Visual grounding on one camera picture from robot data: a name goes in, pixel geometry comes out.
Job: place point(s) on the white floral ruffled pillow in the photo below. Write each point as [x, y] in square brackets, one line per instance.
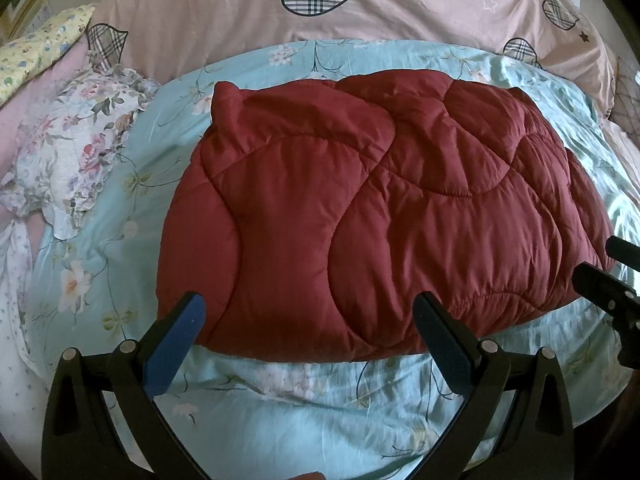
[69, 142]

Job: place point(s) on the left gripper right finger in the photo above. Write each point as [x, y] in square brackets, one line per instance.
[536, 438]

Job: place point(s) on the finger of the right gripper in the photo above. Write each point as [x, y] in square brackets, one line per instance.
[607, 293]
[622, 251]

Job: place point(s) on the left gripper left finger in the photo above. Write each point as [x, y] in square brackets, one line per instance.
[101, 419]

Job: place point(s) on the yellow floral pillow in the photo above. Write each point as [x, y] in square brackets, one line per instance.
[28, 56]

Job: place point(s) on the pink duvet with plaid hearts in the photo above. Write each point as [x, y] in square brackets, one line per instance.
[164, 39]

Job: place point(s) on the red quilted puffer coat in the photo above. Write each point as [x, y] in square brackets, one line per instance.
[311, 215]

